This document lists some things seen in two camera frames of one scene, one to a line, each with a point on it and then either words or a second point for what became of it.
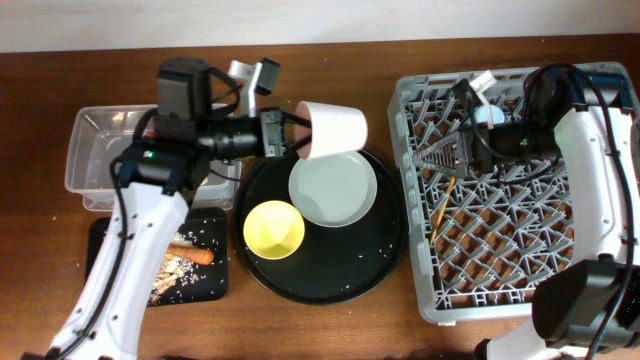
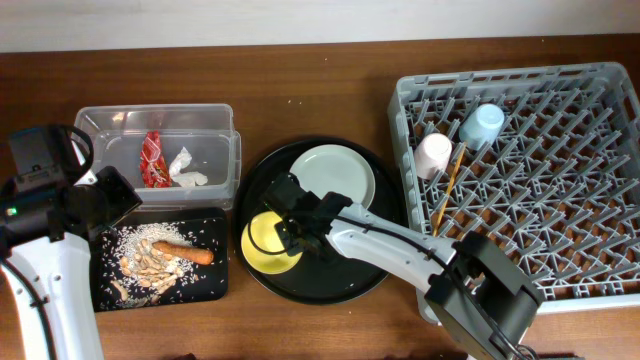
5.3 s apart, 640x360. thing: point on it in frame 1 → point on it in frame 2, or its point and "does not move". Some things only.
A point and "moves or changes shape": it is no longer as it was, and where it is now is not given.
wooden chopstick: (443, 208) does not move
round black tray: (333, 265) does not move
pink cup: (333, 130) moves or changes shape
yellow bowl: (274, 230) moves or changes shape
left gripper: (271, 131) → (128, 198)
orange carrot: (194, 254) does not move
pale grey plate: (336, 190) does not move
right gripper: (474, 149) → (295, 240)
